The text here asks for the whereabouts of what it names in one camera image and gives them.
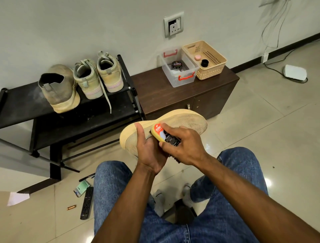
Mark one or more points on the white wall plug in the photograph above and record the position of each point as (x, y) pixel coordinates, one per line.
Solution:
(265, 57)

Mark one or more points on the pink round lid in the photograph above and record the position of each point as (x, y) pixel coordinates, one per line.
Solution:
(197, 57)

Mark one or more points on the white router box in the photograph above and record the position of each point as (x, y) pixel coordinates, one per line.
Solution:
(295, 73)

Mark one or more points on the dark brown wooden cabinet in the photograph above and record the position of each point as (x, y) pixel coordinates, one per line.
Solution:
(155, 87)

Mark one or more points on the pale green lace-up shoe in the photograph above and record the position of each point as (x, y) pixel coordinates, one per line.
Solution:
(111, 74)
(89, 80)

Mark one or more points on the small black round cap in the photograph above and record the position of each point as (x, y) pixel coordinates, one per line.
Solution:
(204, 63)

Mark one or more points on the worn tan slip-on shoe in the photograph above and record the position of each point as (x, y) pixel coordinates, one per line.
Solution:
(60, 92)
(185, 120)

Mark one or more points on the black pen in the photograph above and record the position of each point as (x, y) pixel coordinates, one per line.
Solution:
(86, 177)

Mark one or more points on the black stool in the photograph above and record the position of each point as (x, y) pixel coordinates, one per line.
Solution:
(179, 211)

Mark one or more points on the green paper packet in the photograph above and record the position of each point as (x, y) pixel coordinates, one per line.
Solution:
(82, 188)

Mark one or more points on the small brass cylinder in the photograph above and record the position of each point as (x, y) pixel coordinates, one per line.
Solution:
(71, 207)

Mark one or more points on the black orange shoe brush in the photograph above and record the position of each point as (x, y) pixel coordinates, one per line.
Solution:
(160, 131)

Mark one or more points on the person's left leg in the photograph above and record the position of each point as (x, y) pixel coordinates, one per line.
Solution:
(112, 190)

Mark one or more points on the person's left hand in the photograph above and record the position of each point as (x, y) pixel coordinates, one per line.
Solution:
(150, 155)

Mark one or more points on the person's leg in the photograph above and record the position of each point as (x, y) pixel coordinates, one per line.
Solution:
(112, 190)
(242, 173)

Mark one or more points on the person's right leg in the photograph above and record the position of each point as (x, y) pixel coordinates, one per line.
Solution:
(242, 173)

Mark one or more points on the beige plastic basket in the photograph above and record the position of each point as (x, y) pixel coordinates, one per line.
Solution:
(212, 59)

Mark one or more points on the person's right forearm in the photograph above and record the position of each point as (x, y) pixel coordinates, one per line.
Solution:
(265, 205)

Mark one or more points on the black remote control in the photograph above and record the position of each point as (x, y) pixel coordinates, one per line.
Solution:
(87, 203)

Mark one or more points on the person's right hand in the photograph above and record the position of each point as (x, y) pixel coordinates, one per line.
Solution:
(187, 145)

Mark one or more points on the black metal shoe rack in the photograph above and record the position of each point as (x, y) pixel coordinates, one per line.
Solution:
(50, 117)

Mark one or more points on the black round polish tin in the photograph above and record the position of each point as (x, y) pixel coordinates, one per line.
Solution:
(177, 65)

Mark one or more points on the white paper sheet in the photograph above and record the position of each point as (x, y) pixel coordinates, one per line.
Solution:
(18, 199)

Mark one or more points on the person's left forearm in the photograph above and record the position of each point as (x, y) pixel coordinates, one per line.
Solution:
(125, 210)

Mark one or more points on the clear plastic storage box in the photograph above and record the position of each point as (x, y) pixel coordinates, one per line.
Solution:
(180, 77)

